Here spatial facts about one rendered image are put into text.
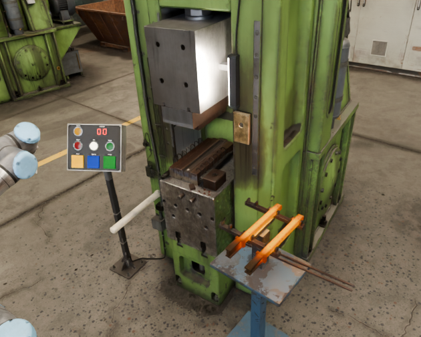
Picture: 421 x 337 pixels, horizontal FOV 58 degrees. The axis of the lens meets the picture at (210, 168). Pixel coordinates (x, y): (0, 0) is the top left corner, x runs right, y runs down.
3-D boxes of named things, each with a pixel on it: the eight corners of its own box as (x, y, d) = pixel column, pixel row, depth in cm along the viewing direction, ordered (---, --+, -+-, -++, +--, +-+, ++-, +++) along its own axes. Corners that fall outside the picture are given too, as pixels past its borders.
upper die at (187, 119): (193, 129, 195) (192, 112, 190) (163, 122, 205) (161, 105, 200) (233, 101, 225) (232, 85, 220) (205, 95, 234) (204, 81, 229)
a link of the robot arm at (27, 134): (7, 127, 138) (30, 115, 145) (4, 144, 148) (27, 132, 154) (24, 146, 138) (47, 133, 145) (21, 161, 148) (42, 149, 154)
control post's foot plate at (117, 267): (129, 281, 276) (127, 272, 271) (107, 269, 286) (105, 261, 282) (148, 261, 291) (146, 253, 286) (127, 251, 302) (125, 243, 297)
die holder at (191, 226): (216, 258, 227) (214, 198, 203) (167, 237, 245) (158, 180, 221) (258, 207, 266) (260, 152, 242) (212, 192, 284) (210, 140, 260)
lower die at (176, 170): (198, 185, 214) (196, 173, 210) (170, 176, 224) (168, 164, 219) (234, 153, 244) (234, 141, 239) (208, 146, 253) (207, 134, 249)
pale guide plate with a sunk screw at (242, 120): (248, 145, 196) (248, 115, 187) (233, 141, 200) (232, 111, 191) (250, 143, 197) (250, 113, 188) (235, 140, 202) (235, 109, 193)
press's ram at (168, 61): (214, 117, 184) (210, 32, 163) (154, 103, 202) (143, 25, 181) (254, 89, 213) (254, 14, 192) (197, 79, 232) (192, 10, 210)
